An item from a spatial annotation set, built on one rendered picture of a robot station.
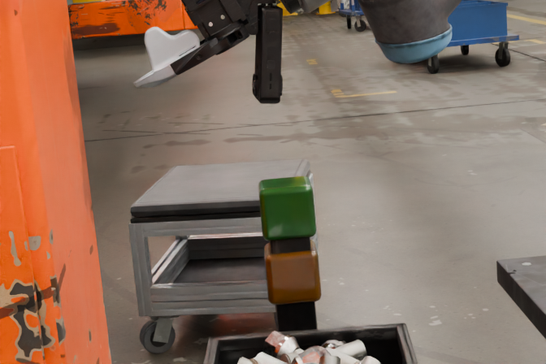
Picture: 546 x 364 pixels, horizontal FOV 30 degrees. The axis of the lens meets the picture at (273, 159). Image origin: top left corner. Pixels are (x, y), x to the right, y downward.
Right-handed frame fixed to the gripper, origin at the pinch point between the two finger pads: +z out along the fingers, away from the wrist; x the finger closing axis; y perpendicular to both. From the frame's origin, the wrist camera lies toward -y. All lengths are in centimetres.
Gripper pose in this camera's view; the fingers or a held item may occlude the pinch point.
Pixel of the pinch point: (147, 84)
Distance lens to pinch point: 120.8
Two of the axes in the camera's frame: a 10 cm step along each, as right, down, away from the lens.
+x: 1.2, 1.9, -9.8
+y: -5.0, -8.4, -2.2
